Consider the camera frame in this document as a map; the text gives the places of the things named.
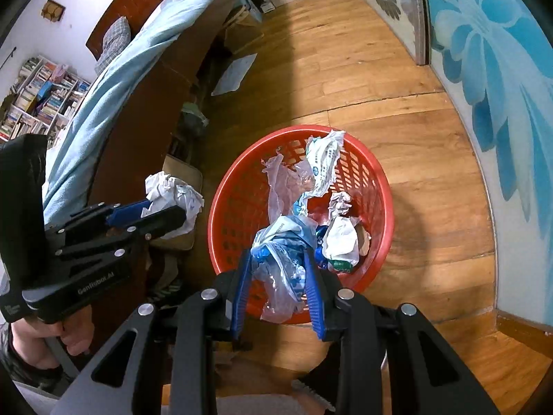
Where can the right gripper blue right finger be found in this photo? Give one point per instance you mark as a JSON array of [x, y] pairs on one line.
[[321, 288]]

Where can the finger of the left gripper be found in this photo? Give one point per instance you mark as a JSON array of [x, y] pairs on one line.
[[126, 215], [154, 226]]

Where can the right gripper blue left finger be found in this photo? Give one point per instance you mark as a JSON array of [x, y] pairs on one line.
[[233, 293]]

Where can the white plastic bag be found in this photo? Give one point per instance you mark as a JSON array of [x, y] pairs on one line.
[[164, 191]]

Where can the blue clear plastic bag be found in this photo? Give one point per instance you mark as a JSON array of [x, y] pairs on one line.
[[278, 262]]

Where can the small brown cardboard piece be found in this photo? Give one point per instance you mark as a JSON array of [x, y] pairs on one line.
[[363, 240]]

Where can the white tissue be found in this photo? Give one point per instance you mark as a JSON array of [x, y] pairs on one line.
[[340, 204]]

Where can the white paper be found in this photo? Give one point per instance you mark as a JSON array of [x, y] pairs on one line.
[[232, 77], [340, 245]]

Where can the person's left hand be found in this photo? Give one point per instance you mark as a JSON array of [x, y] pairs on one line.
[[29, 337]]

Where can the blue bed mattress sheet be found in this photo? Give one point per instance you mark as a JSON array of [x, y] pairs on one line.
[[71, 164]]

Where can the white bookshelf with books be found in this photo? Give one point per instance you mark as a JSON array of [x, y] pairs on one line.
[[43, 100]]

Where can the white paper on floor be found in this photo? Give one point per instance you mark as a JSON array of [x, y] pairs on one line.
[[232, 77]]

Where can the grey plaid pillow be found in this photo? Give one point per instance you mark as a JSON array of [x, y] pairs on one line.
[[115, 40]]

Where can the wooden bed frame side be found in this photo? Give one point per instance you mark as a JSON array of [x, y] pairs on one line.
[[141, 137]]

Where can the wall picture frame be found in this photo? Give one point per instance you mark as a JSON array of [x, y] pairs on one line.
[[52, 11]]

